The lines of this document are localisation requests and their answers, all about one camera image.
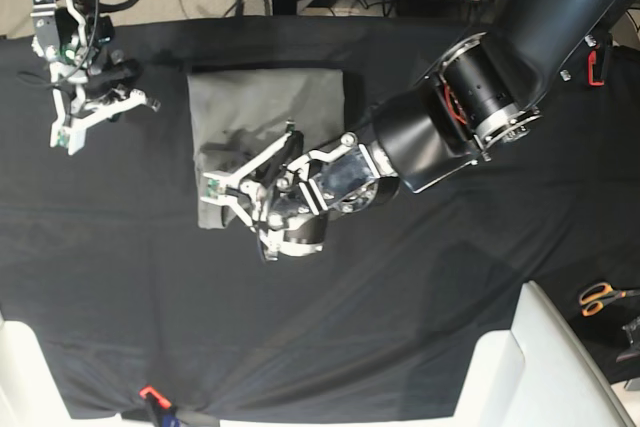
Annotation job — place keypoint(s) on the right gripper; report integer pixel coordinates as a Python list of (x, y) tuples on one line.
[(72, 37)]

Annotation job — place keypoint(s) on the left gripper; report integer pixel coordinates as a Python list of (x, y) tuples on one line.
[(308, 189)]

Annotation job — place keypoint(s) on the grey T-shirt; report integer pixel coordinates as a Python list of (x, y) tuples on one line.
[(236, 114)]

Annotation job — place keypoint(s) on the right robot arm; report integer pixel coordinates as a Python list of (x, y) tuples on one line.
[(85, 75)]

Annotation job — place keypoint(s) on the black table cloth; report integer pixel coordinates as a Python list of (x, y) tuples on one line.
[(102, 257)]

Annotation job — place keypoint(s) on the orange black clamp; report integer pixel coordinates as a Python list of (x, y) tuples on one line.
[(161, 411)]

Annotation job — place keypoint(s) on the red clamp on right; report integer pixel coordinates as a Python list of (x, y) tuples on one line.
[(598, 59)]

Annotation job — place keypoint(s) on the orange handled scissors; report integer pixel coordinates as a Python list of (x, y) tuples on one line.
[(596, 297)]

